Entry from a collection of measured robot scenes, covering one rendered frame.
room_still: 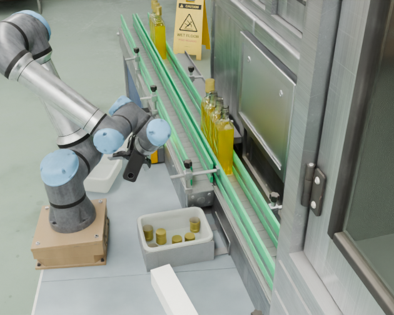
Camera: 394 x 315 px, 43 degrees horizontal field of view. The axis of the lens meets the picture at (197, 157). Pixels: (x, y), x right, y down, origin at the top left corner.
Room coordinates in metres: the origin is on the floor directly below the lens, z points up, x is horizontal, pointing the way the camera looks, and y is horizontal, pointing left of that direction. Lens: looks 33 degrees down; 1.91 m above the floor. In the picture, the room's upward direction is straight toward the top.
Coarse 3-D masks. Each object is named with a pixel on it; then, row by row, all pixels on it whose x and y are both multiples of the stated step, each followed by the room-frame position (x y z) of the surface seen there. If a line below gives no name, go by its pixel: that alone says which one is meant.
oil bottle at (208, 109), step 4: (208, 104) 1.61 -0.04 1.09; (208, 108) 1.59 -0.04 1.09; (212, 108) 1.59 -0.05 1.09; (204, 112) 1.62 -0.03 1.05; (208, 112) 1.58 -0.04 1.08; (204, 116) 1.62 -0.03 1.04; (208, 116) 1.58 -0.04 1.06; (204, 120) 1.62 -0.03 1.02; (208, 120) 1.58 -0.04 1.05; (204, 124) 1.62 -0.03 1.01; (208, 124) 1.58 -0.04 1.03; (204, 128) 1.62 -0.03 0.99; (208, 128) 1.58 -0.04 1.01; (204, 132) 1.62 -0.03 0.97; (208, 132) 1.58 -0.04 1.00; (208, 136) 1.58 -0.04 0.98; (208, 140) 1.58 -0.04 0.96
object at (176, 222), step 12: (144, 216) 1.29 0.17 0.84; (156, 216) 1.30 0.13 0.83; (168, 216) 1.31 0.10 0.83; (180, 216) 1.32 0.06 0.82; (192, 216) 1.33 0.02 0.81; (204, 216) 1.29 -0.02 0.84; (156, 228) 1.29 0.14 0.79; (168, 228) 1.30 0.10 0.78; (180, 228) 1.31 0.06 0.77; (204, 228) 1.26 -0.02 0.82; (144, 240) 1.17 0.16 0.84; (168, 240) 1.25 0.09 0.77; (204, 240) 1.17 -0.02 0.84
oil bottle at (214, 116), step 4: (212, 112) 1.55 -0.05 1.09; (212, 116) 1.54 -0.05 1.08; (216, 116) 1.53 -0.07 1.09; (212, 120) 1.53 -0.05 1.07; (212, 124) 1.53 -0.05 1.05; (212, 128) 1.53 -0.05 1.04; (212, 132) 1.53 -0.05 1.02; (212, 136) 1.53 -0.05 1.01; (212, 140) 1.53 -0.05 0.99; (212, 144) 1.52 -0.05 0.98; (212, 148) 1.52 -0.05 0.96
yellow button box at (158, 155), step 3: (159, 147) 1.75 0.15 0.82; (162, 147) 1.75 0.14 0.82; (156, 150) 1.74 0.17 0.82; (159, 150) 1.74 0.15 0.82; (162, 150) 1.75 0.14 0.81; (153, 153) 1.74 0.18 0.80; (156, 153) 1.74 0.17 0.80; (159, 153) 1.74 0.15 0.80; (162, 153) 1.75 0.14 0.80; (153, 156) 1.74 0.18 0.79; (156, 156) 1.74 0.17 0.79; (159, 156) 1.74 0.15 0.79; (162, 156) 1.75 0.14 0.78; (153, 159) 1.74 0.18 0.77; (156, 159) 1.74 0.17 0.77; (159, 159) 1.74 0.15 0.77; (162, 159) 1.75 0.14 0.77; (153, 162) 1.74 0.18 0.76; (156, 162) 1.74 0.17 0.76
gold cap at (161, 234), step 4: (160, 228) 1.26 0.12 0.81; (156, 232) 1.24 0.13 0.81; (160, 232) 1.24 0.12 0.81; (164, 232) 1.24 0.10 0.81; (156, 236) 1.24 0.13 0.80; (160, 236) 1.23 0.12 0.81; (164, 236) 1.23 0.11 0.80; (156, 240) 1.24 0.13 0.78; (160, 240) 1.23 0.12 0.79; (164, 240) 1.23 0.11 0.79; (160, 244) 1.23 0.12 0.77
